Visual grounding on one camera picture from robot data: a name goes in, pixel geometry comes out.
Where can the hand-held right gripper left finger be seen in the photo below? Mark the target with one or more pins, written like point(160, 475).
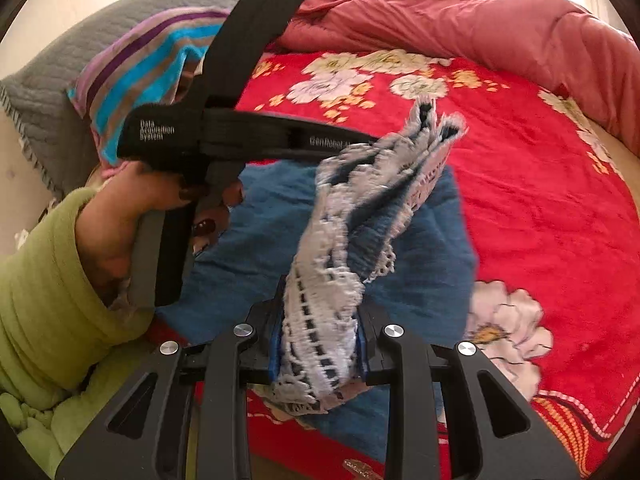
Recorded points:
point(274, 360)

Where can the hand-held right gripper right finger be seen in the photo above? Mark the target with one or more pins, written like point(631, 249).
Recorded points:
point(362, 360)

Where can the blue pants with lace hem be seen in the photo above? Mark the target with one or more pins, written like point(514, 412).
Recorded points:
point(425, 240)

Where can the person's left forearm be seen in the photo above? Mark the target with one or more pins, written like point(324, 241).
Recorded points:
point(45, 285)

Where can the person's left hand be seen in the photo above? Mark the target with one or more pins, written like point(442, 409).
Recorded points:
point(110, 220)

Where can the striped pillow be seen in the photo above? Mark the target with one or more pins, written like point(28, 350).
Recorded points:
point(130, 70)

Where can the large grey quilted pillow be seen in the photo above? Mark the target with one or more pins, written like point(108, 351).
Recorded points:
point(50, 75)

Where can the red floral blanket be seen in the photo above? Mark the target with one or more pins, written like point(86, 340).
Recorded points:
point(525, 185)

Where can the pink-red duvet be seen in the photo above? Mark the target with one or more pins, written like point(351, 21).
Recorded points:
point(450, 15)

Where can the beige bed sheet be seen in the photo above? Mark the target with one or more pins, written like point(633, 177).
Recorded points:
point(622, 147)

